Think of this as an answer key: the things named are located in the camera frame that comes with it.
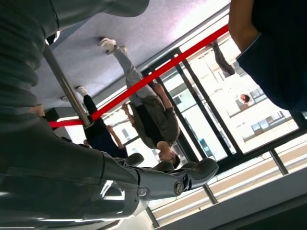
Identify target person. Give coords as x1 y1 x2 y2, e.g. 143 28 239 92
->
228 0 307 112

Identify chrome stanchion post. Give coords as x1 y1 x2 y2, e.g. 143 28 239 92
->
42 44 91 127

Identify bystander person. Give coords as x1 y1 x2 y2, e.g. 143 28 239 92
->
99 37 181 170
212 40 236 79
76 85 129 160

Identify short red barrier belt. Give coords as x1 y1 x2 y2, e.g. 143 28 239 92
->
49 118 85 129

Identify distant person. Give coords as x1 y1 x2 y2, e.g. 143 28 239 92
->
235 93 252 112

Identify black window frame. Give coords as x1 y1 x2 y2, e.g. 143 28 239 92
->
141 47 307 229

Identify long red barrier belt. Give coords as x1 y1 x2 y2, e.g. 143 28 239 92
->
91 24 229 122

